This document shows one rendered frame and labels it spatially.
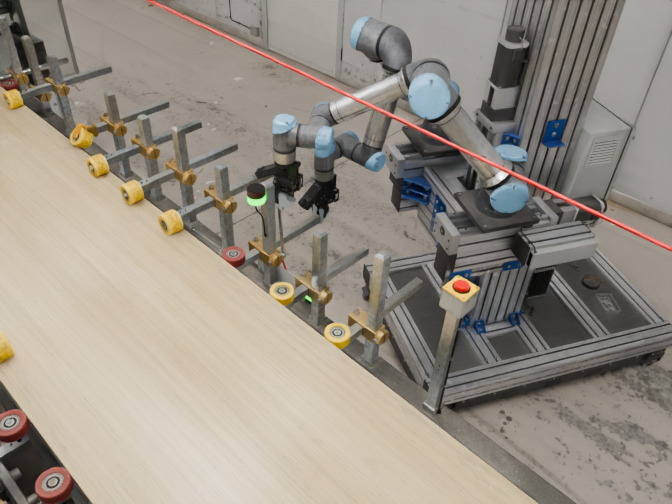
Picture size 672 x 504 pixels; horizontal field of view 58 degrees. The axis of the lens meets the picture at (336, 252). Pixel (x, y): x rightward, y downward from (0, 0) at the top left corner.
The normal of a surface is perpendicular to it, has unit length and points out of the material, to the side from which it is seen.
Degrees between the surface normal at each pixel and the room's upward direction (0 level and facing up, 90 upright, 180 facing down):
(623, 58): 90
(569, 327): 0
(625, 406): 0
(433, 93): 84
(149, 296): 0
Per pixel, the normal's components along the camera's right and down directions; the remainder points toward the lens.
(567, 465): 0.04, -0.76
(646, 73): -0.67, 0.46
